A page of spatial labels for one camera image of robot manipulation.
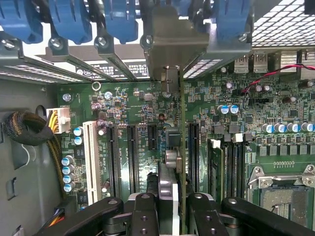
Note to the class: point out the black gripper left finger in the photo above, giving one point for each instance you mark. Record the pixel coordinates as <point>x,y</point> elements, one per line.
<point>145,216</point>

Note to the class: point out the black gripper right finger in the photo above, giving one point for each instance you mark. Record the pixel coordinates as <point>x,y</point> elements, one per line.
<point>201,216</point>

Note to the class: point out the green RAM stick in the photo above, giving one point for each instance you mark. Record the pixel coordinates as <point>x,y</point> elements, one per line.
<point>216,172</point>

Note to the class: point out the long black expansion slot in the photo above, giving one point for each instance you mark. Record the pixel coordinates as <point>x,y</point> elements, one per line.
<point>194,157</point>
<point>113,159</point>
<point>133,159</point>

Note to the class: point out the RAM slot with white clips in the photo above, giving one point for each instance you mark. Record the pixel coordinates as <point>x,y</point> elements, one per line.
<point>236,169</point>

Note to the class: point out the white PCI expansion slot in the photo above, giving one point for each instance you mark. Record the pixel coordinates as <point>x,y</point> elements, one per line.
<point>92,159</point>

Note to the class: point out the short black expansion slot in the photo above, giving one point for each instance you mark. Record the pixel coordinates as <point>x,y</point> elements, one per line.
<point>152,136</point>

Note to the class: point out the CPU socket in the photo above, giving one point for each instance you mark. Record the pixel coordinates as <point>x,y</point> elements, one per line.
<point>283,204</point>

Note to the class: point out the green motherboard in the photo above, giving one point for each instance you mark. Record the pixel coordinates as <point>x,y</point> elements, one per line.
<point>137,108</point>

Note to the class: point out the white power connector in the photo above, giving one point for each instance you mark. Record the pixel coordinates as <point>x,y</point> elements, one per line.
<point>62,120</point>

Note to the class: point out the open grey PC case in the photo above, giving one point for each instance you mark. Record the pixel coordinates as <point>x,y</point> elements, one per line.
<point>14,216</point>

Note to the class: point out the silver USB port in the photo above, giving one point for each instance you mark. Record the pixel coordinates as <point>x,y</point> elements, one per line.
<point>241,64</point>
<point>261,62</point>

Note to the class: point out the metal slot cover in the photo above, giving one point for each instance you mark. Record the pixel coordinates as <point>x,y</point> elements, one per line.
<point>229,51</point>
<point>9,52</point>
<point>105,49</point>
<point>59,50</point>

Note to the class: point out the blue slot retention clip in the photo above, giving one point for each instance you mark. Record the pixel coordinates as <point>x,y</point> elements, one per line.
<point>120,19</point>
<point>71,19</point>
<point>22,19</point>
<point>231,19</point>

